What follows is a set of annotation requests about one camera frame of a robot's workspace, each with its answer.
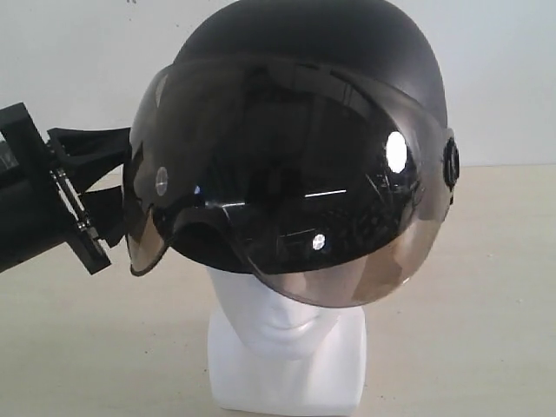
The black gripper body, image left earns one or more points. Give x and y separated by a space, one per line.
40 208

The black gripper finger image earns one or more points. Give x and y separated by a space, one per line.
101 194
76 148

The black helmet with tinted visor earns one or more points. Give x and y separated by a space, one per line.
303 143

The white mannequin head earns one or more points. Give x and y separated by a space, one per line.
257 336

